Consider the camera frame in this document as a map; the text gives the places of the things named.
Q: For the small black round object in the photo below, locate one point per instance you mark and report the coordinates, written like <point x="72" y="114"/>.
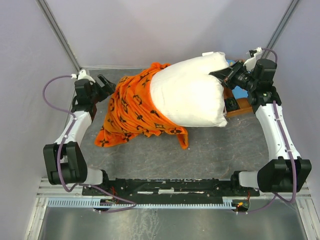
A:
<point x="231" y="104"/>

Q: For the brown wooden divided tray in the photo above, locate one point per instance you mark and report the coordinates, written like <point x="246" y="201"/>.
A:
<point x="244" y="105"/>

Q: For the blue patterned cloth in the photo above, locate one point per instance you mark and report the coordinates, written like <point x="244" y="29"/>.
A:
<point x="239" y="93"/>

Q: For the white pillow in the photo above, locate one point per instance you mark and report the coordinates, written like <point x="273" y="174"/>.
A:
<point x="188" y="95"/>

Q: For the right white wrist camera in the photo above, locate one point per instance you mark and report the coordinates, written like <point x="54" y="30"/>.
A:
<point x="253" y="56"/>

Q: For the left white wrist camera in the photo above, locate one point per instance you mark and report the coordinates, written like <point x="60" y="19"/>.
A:
<point x="82" y="74"/>

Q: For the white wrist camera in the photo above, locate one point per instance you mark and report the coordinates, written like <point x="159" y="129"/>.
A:
<point x="82" y="74"/>
<point x="253" y="56"/>

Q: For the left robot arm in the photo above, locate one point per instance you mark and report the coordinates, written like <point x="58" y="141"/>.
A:
<point x="64" y="161"/>

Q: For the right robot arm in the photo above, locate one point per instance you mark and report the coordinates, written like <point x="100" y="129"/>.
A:
<point x="286" y="171"/>

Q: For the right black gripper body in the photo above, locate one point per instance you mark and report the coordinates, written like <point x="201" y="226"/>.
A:
<point x="237" y="76"/>

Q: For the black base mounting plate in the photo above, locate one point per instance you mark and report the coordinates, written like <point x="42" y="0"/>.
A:
<point x="176" y="191"/>

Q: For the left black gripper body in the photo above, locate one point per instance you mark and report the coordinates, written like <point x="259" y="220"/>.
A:
<point x="99" y="94"/>

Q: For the orange patterned pillowcase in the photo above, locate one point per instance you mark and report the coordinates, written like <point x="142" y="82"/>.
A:
<point x="131" y="112"/>

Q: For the light blue cable duct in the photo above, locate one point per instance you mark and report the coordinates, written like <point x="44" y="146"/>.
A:
<point x="92" y="202"/>

